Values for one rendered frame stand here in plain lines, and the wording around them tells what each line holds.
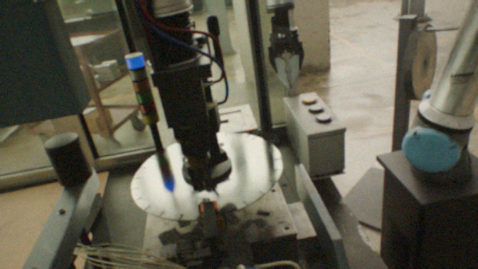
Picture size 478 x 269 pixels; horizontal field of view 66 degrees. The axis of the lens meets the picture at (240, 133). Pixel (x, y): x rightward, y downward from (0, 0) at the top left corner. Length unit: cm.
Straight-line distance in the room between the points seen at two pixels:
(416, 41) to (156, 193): 124
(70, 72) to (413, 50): 139
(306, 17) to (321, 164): 307
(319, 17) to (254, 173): 343
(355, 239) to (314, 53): 339
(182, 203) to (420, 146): 53
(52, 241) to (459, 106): 77
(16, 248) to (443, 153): 107
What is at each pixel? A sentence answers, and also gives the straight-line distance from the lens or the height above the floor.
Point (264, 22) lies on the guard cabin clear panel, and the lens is 119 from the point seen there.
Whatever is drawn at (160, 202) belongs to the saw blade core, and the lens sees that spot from 75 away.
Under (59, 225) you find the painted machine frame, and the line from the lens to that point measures 62.
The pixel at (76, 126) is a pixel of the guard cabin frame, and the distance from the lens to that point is 130.
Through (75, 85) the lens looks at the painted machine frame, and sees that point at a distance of 48.
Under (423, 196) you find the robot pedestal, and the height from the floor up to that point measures 75.
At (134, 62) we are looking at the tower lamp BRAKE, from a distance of 98.
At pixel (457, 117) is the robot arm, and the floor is 99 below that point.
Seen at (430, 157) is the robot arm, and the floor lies 90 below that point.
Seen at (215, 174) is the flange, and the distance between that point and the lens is 77.
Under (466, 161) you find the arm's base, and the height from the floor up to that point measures 80.
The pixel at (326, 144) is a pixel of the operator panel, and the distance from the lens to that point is 103.
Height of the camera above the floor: 137
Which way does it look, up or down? 27 degrees down
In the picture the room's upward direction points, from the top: 9 degrees counter-clockwise
